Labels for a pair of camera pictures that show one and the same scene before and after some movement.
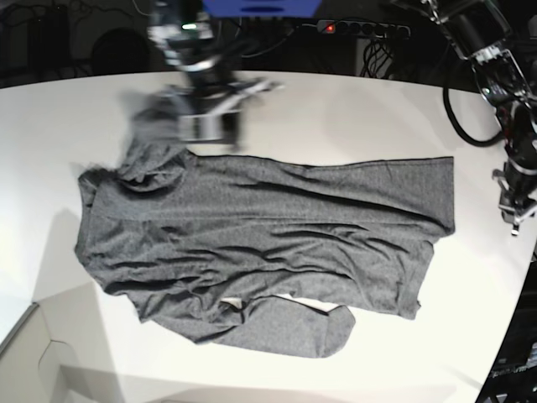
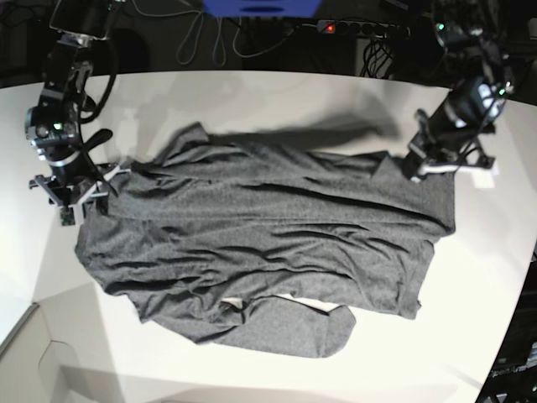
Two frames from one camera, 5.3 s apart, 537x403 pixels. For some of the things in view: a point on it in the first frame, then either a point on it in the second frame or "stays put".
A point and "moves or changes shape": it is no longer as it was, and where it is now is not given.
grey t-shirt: x=263 y=253 moves or changes shape
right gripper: x=518 y=195 -> x=421 y=164
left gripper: x=211 y=93 -> x=75 y=196
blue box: x=262 y=8 stays put
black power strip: x=363 y=28 stays put
